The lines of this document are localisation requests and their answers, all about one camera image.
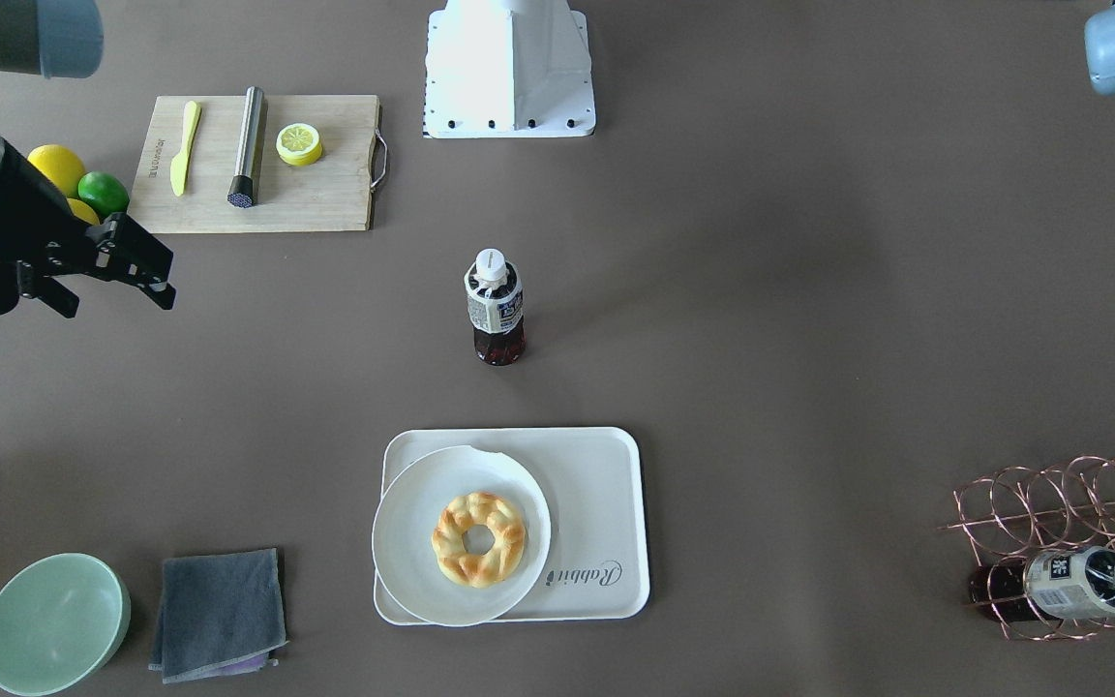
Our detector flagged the green ceramic bowl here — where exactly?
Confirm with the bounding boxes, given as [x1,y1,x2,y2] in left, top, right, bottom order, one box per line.
[0,553,132,696]

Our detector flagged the green lime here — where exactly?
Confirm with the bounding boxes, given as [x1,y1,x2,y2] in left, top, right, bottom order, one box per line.
[76,171,130,220]

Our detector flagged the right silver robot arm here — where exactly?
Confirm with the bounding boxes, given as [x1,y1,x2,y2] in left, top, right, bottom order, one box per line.
[0,1,174,318]

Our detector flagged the copper wire bottle rack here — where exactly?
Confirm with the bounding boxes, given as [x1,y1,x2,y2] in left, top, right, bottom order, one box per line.
[948,455,1115,641]

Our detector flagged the grey folded cloth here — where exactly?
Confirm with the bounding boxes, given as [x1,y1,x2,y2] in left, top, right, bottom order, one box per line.
[149,548,287,683]

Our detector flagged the steel muddler bar tool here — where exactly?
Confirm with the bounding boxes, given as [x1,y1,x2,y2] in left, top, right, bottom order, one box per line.
[226,85,266,209]

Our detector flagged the half lemon slice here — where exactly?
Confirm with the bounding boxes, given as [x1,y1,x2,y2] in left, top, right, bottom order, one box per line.
[275,123,324,167]

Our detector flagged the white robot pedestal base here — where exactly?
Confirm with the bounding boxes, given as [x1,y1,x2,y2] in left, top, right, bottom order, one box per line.
[421,1,597,138]

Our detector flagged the dark tea bottle white cap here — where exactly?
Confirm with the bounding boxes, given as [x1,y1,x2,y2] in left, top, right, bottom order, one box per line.
[464,248,526,366]

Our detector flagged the wooden cutting board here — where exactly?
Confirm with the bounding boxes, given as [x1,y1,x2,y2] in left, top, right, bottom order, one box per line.
[123,94,390,235]

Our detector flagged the yellow lemon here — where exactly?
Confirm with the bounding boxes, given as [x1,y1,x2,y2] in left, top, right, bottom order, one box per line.
[66,199,101,226]
[27,144,87,199]

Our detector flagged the tea bottle in rack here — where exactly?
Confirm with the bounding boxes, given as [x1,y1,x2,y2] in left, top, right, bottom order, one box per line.
[968,546,1115,622]

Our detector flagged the cream serving tray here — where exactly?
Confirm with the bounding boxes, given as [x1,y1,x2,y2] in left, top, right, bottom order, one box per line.
[375,427,650,625]

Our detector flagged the white round plate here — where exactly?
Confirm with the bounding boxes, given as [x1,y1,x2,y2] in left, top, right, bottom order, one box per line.
[374,446,552,627]

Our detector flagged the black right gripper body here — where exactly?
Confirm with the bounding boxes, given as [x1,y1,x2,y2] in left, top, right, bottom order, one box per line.
[0,145,128,318]

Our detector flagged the yellow plastic knife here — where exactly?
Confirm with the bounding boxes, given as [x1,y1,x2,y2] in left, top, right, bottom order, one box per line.
[169,99,202,196]

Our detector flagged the braided ring bread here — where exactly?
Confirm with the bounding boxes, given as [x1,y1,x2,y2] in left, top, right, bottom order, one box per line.
[432,491,527,590]

